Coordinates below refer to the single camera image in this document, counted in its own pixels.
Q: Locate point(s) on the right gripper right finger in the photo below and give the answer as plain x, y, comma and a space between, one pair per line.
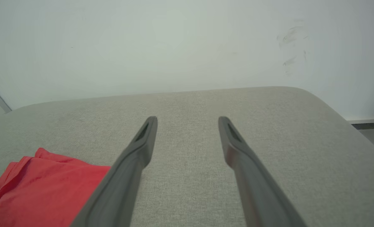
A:
256, 192

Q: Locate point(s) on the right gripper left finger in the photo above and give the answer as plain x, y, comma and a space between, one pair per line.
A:
120, 189

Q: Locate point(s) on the red and white shirt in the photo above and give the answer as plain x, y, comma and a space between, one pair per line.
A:
44, 192

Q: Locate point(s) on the grey fabric sofa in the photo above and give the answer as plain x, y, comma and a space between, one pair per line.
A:
190, 132

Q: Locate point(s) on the white baseboard strip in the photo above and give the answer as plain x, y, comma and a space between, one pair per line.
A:
366, 119

